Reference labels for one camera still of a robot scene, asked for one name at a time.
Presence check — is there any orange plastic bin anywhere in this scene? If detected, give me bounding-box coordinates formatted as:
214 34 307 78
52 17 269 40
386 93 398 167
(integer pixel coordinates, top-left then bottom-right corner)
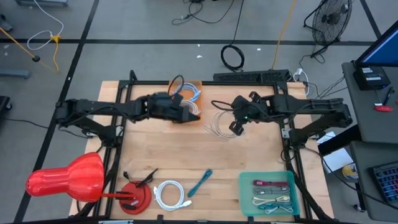
167 80 203 125

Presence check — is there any white paper sheet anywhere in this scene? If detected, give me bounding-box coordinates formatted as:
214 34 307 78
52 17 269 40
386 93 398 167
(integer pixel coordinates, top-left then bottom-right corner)
322 146 355 174

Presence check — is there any light blue cable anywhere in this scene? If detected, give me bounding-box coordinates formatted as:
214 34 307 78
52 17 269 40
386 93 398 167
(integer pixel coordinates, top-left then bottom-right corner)
172 82 201 103

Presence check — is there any black floor fan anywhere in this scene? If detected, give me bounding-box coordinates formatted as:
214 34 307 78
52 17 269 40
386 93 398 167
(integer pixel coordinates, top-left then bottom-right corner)
303 0 354 59

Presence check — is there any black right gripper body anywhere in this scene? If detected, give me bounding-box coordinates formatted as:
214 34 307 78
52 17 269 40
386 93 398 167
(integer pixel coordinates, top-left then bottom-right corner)
229 119 246 137

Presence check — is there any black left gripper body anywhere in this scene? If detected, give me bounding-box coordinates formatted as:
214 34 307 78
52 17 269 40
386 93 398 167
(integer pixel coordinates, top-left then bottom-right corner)
146 91 192 124

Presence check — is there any teal black braided cable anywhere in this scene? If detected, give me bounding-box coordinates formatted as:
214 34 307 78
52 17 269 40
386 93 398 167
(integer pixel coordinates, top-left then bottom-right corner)
186 169 214 198

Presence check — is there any black computer monitor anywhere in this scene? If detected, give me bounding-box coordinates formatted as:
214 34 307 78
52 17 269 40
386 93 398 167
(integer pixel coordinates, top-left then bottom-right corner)
354 21 398 68

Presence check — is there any white coiled cable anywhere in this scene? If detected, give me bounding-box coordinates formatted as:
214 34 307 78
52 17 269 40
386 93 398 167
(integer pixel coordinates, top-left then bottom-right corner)
153 179 193 212

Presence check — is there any keyboard with coloured keys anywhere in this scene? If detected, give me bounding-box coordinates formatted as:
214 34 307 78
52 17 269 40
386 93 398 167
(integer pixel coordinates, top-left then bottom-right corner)
369 160 398 208

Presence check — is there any round blue yellow object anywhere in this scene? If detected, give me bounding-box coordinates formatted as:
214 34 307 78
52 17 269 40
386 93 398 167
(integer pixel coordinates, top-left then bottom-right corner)
341 162 359 182

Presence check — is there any yellow hanging cable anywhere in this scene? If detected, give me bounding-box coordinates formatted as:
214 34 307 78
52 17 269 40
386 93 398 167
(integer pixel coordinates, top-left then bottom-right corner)
271 0 297 71

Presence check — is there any short beige cable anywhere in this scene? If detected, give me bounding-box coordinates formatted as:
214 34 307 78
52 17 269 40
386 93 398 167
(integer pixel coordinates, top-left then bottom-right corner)
251 195 292 206

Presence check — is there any green plastic tray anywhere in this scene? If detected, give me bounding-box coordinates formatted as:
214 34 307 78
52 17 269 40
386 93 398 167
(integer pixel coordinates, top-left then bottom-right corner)
238 170 302 218

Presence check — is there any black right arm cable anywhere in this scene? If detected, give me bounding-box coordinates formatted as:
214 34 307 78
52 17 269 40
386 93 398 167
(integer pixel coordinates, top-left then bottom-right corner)
210 100 238 112

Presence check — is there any red desk lamp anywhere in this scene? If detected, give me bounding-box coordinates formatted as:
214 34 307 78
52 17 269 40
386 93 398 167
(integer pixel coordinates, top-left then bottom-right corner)
25 151 153 215

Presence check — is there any black lamp power cord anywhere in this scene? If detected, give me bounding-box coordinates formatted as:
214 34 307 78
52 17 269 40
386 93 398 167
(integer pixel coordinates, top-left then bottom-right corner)
123 167 159 189

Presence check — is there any black caster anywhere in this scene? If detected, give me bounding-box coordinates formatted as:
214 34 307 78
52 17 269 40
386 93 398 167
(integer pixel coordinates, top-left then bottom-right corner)
0 95 13 113

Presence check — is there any black coiled floor cable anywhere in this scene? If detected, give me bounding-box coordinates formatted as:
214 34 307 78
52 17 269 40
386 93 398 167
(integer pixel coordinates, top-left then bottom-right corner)
220 44 246 72

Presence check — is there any yellow rod with black foot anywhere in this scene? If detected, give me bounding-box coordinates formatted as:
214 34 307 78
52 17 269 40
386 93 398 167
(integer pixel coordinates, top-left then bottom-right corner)
0 26 57 72

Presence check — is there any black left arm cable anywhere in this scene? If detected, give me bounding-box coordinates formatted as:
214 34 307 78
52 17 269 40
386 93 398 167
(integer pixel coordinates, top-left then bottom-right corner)
167 74 185 96

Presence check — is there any white power adapter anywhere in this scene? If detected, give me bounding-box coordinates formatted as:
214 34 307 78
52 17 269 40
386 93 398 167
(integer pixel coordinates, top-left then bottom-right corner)
291 67 311 96

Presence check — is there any small black computer box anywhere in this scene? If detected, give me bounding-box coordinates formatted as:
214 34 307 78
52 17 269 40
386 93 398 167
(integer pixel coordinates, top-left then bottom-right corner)
353 65 392 91

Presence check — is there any person's shoe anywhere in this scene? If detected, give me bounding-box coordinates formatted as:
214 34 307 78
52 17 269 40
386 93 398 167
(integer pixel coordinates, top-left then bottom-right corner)
0 14 14 32

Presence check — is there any black pen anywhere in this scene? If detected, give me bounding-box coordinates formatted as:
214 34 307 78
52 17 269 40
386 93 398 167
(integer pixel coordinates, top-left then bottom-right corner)
382 86 395 106

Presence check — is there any grey stand base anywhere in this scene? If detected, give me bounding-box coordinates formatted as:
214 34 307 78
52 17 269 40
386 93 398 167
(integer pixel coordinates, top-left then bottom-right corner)
14 0 69 7
0 68 32 80

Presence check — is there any white floor cable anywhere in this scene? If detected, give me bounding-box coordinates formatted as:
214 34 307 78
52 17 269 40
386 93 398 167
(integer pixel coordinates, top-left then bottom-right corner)
26 0 65 51

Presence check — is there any dark grey desk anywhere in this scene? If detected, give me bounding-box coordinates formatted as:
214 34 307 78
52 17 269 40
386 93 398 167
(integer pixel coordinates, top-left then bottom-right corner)
349 139 398 223

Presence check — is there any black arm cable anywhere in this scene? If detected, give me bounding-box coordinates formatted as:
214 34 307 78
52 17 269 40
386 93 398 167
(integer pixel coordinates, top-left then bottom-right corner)
167 74 185 96
210 100 238 112

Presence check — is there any magenta cable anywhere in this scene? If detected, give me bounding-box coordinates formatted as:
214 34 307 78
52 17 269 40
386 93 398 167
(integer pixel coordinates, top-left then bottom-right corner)
252 179 290 187

